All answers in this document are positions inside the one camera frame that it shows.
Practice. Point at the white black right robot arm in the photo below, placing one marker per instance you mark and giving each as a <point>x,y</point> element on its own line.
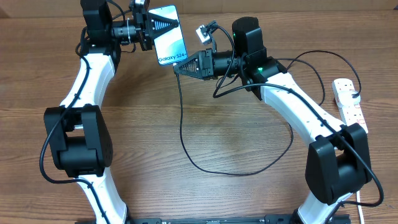
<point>338,160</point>

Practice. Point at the blue Galaxy smartphone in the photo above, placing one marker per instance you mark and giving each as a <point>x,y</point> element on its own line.
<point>170,46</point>

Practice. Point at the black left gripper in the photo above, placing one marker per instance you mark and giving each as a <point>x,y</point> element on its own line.
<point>150,23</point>

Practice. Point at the white power strip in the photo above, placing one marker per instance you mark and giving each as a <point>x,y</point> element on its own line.
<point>351,114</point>

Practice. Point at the white charger adapter plug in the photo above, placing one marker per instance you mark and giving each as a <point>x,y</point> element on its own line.
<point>347,98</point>

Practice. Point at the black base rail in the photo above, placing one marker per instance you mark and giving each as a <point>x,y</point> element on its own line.
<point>217,220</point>

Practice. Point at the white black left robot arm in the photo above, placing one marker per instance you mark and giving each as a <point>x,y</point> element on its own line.
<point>77,136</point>

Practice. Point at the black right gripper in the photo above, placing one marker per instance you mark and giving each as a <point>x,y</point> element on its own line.
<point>206,61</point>

